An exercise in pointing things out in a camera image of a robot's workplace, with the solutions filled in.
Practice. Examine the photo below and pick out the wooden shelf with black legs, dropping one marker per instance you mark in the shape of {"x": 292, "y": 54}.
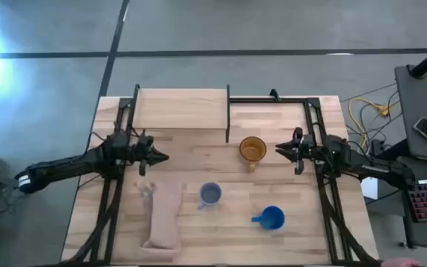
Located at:
{"x": 180, "y": 109}

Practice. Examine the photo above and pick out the dark grey desk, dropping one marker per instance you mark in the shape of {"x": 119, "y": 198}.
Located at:
{"x": 426, "y": 233}

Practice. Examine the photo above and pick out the black aluminium table frame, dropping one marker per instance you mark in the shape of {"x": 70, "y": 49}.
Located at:
{"x": 273, "y": 100}

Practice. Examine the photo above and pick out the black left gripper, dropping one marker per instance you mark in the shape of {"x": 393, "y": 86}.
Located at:
{"x": 144, "y": 150}

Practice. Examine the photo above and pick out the person's hand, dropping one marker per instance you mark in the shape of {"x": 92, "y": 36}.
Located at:
{"x": 400, "y": 263}

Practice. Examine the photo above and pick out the white paper sheet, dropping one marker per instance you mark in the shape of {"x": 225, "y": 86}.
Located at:
{"x": 370, "y": 188}

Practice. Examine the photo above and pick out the grey stand base plate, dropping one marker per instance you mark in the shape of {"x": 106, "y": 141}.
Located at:
{"x": 417, "y": 104}

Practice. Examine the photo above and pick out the black clamp bracket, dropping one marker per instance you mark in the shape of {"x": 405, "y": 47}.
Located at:
{"x": 274, "y": 95}

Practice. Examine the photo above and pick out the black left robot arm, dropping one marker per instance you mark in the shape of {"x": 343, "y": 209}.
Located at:
{"x": 65, "y": 165}

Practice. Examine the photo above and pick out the orange translucent mug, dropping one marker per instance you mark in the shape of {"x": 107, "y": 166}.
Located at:
{"x": 253, "y": 150}

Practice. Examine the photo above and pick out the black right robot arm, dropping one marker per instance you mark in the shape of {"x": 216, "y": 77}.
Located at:
{"x": 365, "y": 165}

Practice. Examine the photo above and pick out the beige cloth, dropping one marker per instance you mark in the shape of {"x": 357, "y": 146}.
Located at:
{"x": 164, "y": 215}

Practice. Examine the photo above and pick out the grey plastic mug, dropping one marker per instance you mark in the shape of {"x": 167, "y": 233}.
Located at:
{"x": 210, "y": 193}

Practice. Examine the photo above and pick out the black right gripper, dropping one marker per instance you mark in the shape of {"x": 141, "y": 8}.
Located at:
{"x": 307, "y": 150}

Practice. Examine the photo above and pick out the blue plastic mug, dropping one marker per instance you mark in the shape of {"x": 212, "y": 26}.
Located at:
{"x": 272, "y": 218}

